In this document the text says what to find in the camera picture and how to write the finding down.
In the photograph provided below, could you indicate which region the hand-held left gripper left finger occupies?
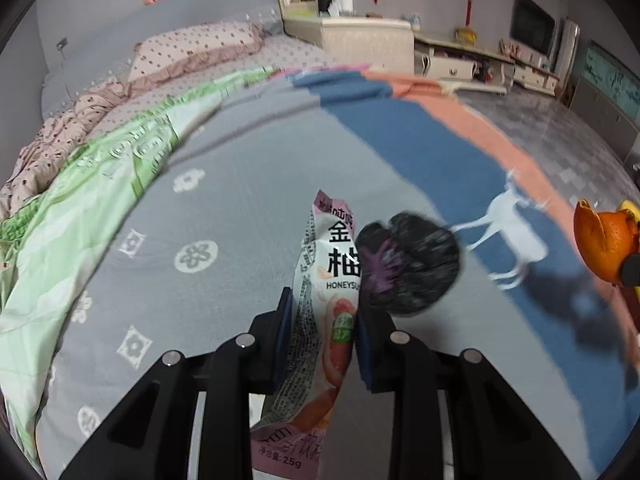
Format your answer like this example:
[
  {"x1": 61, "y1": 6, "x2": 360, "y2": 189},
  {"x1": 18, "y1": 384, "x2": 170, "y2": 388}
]
[{"x1": 59, "y1": 286, "x2": 295, "y2": 480}]

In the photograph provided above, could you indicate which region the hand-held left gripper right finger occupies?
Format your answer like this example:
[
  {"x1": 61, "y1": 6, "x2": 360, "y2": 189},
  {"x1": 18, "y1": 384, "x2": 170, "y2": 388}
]
[{"x1": 354, "y1": 305, "x2": 598, "y2": 480}]

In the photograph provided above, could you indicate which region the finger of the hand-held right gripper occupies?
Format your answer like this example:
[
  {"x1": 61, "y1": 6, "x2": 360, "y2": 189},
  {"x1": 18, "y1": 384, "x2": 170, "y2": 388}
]
[{"x1": 620, "y1": 252, "x2": 640, "y2": 287}]

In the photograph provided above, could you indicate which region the orange peel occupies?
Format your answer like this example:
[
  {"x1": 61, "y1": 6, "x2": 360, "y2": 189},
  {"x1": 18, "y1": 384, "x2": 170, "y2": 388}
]
[{"x1": 572, "y1": 199, "x2": 640, "y2": 287}]

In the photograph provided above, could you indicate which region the pink snack packet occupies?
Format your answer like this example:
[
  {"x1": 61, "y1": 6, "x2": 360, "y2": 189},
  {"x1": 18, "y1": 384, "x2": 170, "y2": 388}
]
[{"x1": 250, "y1": 189, "x2": 363, "y2": 480}]

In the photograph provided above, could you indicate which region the small black crumpled bag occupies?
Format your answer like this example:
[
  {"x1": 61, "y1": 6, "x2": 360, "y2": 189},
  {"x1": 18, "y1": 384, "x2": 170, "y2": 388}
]
[{"x1": 357, "y1": 211, "x2": 461, "y2": 317}]

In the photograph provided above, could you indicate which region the green glass cabinet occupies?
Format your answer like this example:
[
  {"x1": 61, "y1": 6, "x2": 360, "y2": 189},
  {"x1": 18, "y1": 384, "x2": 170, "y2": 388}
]
[{"x1": 570, "y1": 39, "x2": 640, "y2": 161}]

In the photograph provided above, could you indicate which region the small white side cabinet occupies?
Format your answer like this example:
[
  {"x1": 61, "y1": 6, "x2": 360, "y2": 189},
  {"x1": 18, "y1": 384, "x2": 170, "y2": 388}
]
[{"x1": 512, "y1": 55, "x2": 561, "y2": 97}]

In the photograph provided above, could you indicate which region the white standing air conditioner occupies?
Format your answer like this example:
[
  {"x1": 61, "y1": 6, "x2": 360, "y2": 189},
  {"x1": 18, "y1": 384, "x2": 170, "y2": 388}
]
[{"x1": 554, "y1": 20, "x2": 582, "y2": 98}]

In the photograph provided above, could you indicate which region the green patterned quilt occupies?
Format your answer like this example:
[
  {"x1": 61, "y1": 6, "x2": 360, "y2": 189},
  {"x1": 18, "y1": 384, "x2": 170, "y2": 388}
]
[{"x1": 0, "y1": 66, "x2": 281, "y2": 461}]

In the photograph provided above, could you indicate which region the black television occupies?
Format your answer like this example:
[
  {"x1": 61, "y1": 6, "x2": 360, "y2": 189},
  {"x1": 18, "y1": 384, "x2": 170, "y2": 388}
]
[{"x1": 511, "y1": 0, "x2": 558, "y2": 56}]

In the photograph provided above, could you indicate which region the long white tv cabinet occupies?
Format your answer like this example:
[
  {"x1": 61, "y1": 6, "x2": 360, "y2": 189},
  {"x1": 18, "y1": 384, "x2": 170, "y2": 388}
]
[{"x1": 414, "y1": 32, "x2": 516, "y2": 95}]

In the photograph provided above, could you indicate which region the pink dotted quilt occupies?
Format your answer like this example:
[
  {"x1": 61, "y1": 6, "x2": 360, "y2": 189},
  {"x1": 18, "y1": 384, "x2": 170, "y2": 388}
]
[{"x1": 0, "y1": 80, "x2": 132, "y2": 221}]

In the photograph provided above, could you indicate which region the pink dotted pillow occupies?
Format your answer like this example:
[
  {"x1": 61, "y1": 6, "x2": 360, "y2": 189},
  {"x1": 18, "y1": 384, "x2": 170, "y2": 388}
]
[{"x1": 127, "y1": 22, "x2": 266, "y2": 84}]

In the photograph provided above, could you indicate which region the cream bedside cabinet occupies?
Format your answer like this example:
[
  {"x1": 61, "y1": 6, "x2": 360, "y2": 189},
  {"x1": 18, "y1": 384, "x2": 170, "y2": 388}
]
[{"x1": 276, "y1": 0, "x2": 416, "y2": 77}]

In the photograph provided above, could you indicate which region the grey bed headboard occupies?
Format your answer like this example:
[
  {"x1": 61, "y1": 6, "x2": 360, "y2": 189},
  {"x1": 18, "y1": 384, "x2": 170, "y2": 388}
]
[{"x1": 40, "y1": 0, "x2": 281, "y2": 117}]

